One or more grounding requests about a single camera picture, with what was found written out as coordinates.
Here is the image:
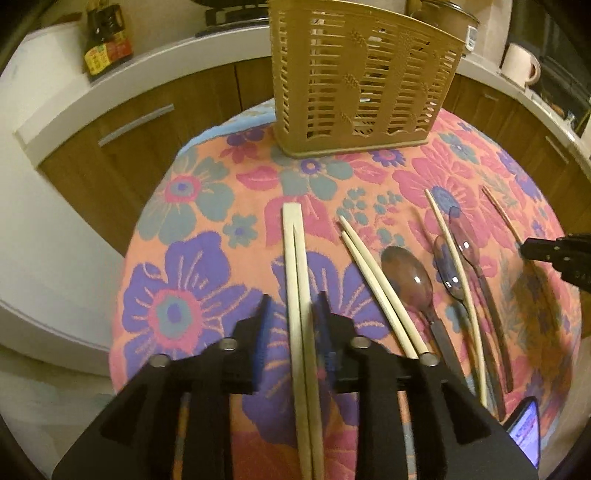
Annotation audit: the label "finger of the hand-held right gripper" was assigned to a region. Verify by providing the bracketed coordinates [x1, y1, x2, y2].
[521, 234, 591, 292]

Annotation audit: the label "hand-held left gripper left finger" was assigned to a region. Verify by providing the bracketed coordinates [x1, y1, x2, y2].
[52, 294, 274, 480]

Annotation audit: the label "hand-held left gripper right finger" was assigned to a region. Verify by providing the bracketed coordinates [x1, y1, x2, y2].
[311, 291, 541, 480]

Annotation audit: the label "reddish brown chopstick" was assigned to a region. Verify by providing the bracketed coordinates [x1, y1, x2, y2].
[481, 185, 528, 247]

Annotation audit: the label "small clear plastic spoon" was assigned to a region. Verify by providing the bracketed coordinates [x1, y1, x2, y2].
[448, 207, 515, 394]
[433, 234, 508, 420]

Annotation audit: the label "tan plastic utensil basket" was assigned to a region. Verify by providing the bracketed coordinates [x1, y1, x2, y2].
[267, 0, 466, 160]

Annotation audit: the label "floral patterned cloth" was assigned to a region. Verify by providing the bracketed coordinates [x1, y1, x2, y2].
[108, 98, 583, 480]

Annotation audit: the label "dark window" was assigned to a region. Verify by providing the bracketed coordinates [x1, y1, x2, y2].
[536, 9, 591, 136]

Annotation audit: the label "smartphone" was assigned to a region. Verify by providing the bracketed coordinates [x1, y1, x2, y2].
[505, 397, 541, 470]

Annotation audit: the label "white electric kettle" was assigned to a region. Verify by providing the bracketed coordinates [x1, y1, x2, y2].
[501, 42, 541, 88]

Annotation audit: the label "wooden lower kitchen cabinets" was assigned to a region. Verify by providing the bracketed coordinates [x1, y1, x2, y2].
[37, 56, 591, 260]

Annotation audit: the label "white side cabinet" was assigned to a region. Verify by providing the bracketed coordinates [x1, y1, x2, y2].
[0, 23, 126, 376]

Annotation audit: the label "beige rice cooker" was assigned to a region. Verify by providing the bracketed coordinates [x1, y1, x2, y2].
[406, 0, 481, 52]

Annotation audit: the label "white kitchen countertop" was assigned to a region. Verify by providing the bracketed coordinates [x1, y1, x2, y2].
[14, 21, 591, 163]

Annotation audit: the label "black gas stove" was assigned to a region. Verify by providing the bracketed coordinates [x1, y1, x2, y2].
[194, 0, 271, 38]

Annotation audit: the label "yellow label sauce bottle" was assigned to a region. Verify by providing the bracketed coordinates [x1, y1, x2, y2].
[83, 0, 114, 82]

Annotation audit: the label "silver drawer handle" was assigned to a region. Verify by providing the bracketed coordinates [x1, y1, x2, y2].
[97, 104, 176, 148]

